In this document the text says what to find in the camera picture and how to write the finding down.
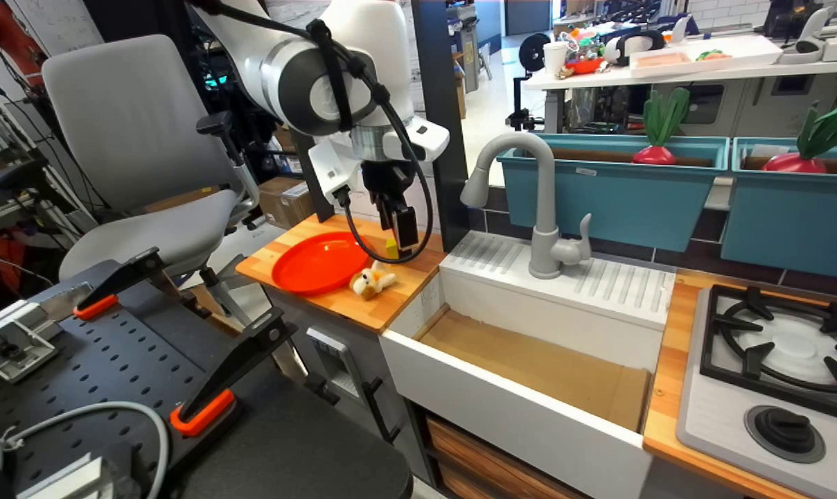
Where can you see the red toy radish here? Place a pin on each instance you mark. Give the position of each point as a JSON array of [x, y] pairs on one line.
[[811, 149], [662, 125]]

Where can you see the white toy sink basin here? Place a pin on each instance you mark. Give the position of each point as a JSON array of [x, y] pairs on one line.
[[529, 369]]

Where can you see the black perforated pegboard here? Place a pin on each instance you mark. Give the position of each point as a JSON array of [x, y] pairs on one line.
[[94, 369]]

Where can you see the grey office chair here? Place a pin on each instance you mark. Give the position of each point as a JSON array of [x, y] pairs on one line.
[[132, 128]]

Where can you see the small cream toy figure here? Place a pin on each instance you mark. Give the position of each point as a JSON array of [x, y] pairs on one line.
[[371, 281]]

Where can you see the grey background table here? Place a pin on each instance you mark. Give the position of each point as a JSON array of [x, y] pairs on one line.
[[696, 78]]

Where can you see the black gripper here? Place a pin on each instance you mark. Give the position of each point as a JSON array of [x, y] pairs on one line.
[[388, 185]]

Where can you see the red round plate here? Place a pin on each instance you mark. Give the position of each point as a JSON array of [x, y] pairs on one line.
[[319, 264]]

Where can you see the teal planter bin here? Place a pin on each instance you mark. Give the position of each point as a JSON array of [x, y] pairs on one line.
[[795, 217], [613, 198]]

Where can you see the silver metal corner bracket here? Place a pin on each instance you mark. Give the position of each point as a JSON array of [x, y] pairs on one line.
[[13, 350]]

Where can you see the brown cardboard box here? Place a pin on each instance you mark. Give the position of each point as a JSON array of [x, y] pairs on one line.
[[283, 198]]

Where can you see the black office chair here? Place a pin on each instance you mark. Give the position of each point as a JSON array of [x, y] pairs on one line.
[[529, 56]]

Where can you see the toy gas stove top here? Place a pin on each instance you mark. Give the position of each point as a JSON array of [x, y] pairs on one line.
[[787, 369]]

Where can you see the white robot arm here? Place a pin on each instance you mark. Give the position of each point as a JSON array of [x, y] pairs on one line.
[[288, 73]]

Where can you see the black stove knob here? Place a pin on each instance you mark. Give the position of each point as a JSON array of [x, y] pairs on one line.
[[786, 433]]

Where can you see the wooden toy kitchen unit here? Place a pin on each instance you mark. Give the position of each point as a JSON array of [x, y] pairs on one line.
[[363, 310]]

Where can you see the grey toy faucet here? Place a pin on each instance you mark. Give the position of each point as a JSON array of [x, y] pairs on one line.
[[540, 205]]

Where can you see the small red bowl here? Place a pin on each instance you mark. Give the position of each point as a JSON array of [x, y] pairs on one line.
[[585, 65]]

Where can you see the small yellow block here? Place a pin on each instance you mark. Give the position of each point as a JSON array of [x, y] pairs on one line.
[[391, 252]]

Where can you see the white flat block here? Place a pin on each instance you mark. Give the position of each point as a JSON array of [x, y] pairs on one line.
[[62, 478]]

